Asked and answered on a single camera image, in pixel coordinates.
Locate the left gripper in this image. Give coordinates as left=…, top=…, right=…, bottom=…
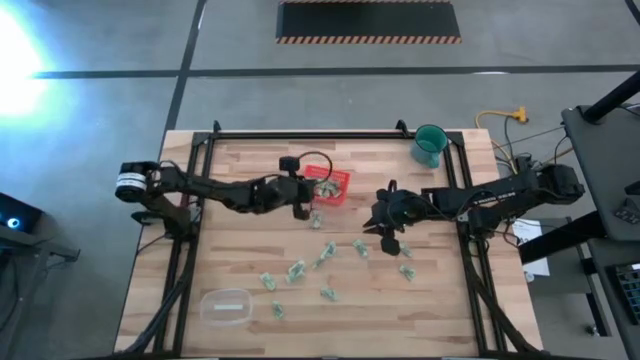
left=262, top=155, right=325, bottom=221

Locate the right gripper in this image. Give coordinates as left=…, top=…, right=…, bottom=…
left=363, top=180, right=426, bottom=256

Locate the orange plastic basket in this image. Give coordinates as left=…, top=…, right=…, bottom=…
left=302, top=163, right=353, bottom=208

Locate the teal mug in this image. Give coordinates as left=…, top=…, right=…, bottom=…
left=410, top=123, right=450, bottom=170

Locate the white paper sheet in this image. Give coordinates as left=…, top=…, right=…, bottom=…
left=512, top=218, right=551, bottom=279

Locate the clear plastic container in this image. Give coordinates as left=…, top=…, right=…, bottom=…
left=199, top=288, right=255, bottom=329

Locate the black hazard striped floor mat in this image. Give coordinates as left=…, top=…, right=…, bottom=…
left=275, top=0, right=462, bottom=45

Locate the black table crossbar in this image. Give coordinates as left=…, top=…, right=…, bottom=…
left=518, top=210, right=609, bottom=265

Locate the black side table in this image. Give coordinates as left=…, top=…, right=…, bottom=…
left=560, top=102, right=640, bottom=241

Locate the small black controller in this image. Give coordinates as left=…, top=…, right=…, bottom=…
left=613, top=197, right=640, bottom=225

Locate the keyboard with coloured keys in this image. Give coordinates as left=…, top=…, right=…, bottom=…
left=607, top=262, right=640, bottom=326

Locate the black diagonal pole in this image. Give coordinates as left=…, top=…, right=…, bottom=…
left=582, top=69, right=640, bottom=125

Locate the black equipment stand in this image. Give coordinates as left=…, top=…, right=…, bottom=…
left=0, top=219, right=81, bottom=360

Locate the black box with blue light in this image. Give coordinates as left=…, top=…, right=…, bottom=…
left=0, top=192, right=44, bottom=234

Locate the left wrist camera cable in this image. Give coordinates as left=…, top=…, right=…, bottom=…
left=298, top=150, right=335, bottom=185

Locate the black aluminium table frame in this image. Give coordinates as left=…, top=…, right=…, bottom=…
left=122, top=119, right=539, bottom=359

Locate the black power cable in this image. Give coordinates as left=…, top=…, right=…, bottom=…
left=502, top=115, right=574, bottom=166

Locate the yellow extension cord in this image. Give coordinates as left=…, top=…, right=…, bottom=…
left=473, top=105, right=530, bottom=175

